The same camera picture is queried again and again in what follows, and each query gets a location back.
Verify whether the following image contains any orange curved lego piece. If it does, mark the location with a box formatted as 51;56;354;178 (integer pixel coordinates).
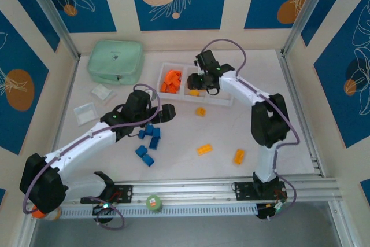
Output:
166;69;182;82

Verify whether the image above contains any yellow lego plate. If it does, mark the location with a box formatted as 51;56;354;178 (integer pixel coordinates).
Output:
196;143;214;157

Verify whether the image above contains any clear plastic packet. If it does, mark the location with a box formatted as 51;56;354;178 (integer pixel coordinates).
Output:
73;101;99;127
90;83;116;106

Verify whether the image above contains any mint green zipper pouch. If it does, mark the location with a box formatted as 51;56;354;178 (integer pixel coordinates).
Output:
87;40;145;86

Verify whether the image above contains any black electronics module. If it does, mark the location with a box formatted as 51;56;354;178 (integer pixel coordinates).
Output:
91;202;116;225
256;202;287;221

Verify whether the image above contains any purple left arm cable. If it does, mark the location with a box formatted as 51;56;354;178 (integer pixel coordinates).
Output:
22;84;161;230

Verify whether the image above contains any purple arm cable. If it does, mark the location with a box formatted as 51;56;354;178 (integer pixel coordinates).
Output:
201;38;301;222
22;84;161;230

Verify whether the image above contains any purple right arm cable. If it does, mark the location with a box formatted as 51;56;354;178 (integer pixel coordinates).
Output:
201;38;301;222

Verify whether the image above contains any aluminium side rail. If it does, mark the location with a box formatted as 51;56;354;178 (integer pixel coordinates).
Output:
50;54;82;161
276;49;327;178

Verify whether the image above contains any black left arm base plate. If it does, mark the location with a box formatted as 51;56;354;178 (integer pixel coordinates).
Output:
80;185;134;205

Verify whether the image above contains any long aluminium base rail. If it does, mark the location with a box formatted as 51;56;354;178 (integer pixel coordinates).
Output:
66;173;339;204

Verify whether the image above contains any aluminium frame post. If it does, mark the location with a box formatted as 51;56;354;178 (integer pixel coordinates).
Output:
20;0;81;60
280;0;339;57

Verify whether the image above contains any white slotted cable duct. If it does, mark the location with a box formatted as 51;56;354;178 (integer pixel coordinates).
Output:
59;203;258;219

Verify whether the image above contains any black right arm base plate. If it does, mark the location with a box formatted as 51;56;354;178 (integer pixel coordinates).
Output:
232;182;289;201

